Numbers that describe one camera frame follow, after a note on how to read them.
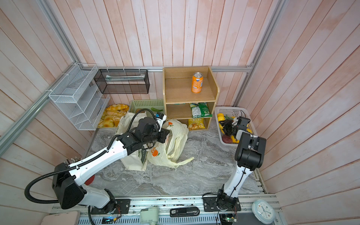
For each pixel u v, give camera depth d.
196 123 1.04
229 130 0.86
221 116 1.03
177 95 0.85
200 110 0.92
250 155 0.55
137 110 1.14
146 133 0.58
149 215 0.68
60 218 0.70
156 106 1.37
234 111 1.19
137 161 0.80
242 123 0.80
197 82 0.78
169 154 0.73
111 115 1.07
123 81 1.04
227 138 0.93
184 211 0.67
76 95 0.69
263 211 0.70
